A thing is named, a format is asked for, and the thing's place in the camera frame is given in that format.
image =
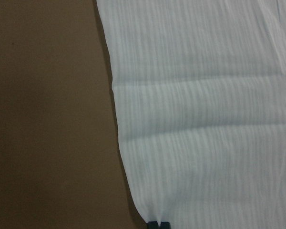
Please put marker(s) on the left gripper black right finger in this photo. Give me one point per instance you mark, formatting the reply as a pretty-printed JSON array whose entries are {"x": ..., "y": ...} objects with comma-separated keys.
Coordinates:
[{"x": 165, "y": 225}]

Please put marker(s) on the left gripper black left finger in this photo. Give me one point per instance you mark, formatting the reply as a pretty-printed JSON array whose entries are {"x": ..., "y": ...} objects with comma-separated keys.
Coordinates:
[{"x": 152, "y": 225}]

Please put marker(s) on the light blue button shirt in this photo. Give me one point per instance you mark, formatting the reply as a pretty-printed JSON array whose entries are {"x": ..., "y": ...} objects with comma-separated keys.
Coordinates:
[{"x": 200, "y": 96}]

